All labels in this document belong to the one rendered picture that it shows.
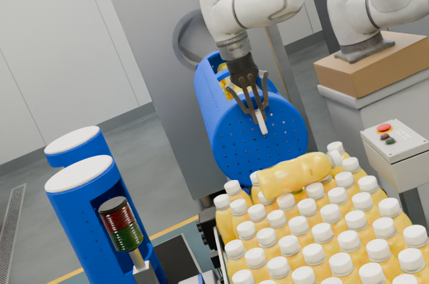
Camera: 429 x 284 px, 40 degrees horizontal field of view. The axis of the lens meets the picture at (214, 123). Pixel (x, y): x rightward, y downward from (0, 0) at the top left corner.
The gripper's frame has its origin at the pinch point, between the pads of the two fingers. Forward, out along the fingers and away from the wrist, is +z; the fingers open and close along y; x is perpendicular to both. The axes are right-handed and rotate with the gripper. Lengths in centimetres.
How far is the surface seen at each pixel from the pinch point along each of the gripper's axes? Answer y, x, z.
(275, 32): 32, 139, 4
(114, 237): -40, -48, -4
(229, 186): -14.5, -20.7, 6.6
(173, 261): -61, 130, 101
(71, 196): -71, 44, 16
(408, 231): 14, -68, 7
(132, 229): -36, -48, -4
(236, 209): -14.6, -33.3, 7.2
